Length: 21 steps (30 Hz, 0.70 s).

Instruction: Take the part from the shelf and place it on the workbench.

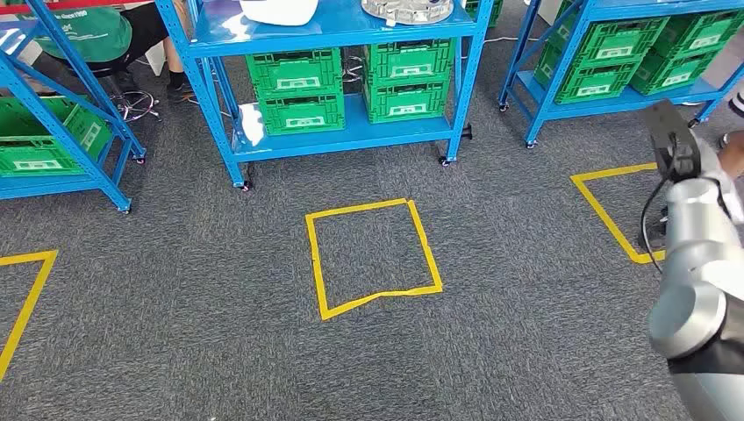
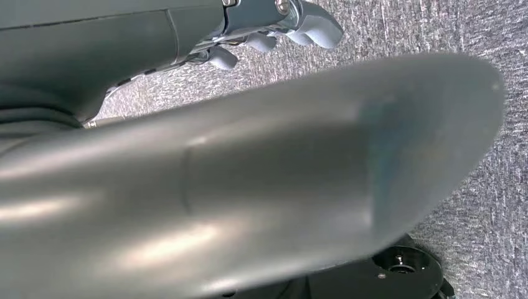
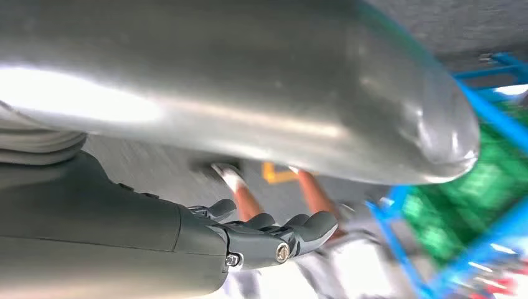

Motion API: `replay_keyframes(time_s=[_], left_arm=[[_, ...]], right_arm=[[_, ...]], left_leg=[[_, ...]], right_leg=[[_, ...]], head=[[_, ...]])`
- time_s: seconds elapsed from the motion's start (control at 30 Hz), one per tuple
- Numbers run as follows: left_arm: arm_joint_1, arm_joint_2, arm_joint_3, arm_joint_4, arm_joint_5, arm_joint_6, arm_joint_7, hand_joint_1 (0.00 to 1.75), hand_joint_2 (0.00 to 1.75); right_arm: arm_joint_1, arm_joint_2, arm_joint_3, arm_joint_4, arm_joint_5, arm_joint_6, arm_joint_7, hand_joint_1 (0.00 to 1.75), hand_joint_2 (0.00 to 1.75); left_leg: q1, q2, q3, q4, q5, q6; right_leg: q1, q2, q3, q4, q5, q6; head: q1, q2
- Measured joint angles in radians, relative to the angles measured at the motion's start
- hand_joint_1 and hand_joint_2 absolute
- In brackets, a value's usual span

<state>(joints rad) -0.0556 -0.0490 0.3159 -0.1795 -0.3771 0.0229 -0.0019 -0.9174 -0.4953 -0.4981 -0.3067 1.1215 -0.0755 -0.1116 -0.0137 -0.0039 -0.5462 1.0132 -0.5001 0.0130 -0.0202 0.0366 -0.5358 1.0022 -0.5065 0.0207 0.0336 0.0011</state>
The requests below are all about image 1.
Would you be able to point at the white curved plastic panel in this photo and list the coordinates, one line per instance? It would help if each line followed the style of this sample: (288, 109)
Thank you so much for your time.
(279, 10)

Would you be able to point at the blue metal shelf rack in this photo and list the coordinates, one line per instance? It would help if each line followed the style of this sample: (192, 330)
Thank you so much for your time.
(539, 119)
(35, 186)
(337, 29)

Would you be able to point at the stool with chrome base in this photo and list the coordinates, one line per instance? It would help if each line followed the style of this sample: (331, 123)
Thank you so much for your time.
(136, 104)
(351, 67)

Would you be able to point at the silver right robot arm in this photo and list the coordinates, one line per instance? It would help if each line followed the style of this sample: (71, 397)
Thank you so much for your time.
(697, 261)

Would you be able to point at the silver wheel hubcap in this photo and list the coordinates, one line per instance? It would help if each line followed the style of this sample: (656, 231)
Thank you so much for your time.
(407, 10)

